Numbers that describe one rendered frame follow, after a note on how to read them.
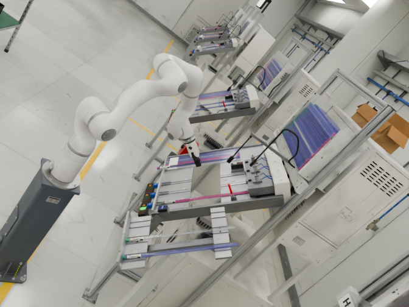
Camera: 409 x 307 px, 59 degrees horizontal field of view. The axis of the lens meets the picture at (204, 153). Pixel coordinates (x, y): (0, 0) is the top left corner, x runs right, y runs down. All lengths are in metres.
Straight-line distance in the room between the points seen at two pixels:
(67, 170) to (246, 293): 1.28
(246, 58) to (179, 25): 4.38
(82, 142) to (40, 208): 0.41
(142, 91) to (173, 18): 8.91
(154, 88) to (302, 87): 1.85
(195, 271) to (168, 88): 1.12
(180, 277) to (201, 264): 0.17
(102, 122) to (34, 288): 1.12
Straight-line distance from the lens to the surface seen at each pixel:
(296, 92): 3.27
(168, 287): 2.34
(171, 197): 2.12
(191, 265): 2.21
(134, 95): 1.65
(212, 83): 6.53
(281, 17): 10.62
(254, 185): 1.96
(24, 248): 2.15
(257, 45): 6.43
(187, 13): 10.48
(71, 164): 1.77
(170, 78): 1.64
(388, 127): 2.31
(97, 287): 2.39
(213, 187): 3.57
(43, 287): 2.37
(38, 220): 1.99
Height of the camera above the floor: 1.83
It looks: 21 degrees down
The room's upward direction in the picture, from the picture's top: 40 degrees clockwise
